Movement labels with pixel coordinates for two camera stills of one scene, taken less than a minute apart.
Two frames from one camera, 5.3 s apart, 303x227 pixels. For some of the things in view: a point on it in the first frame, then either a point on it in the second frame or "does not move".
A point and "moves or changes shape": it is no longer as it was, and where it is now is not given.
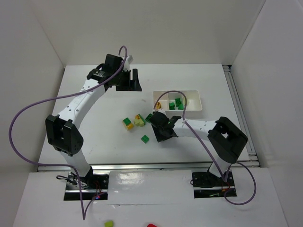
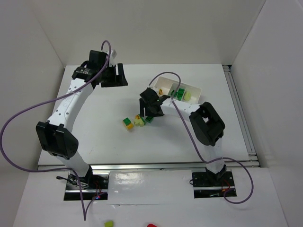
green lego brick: (181, 107) moves or changes shape
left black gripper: (128, 87) to (113, 75)
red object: (151, 225) does not move
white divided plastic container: (193, 99) moves or changes shape
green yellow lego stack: (129, 125) does not move
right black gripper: (159, 136) to (150, 103)
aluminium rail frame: (253, 159) does not move
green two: (178, 102) moves or changes shape
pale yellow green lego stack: (139, 120) does not move
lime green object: (109, 223) does not move
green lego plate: (172, 106) moves or changes shape
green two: (148, 117) does not move
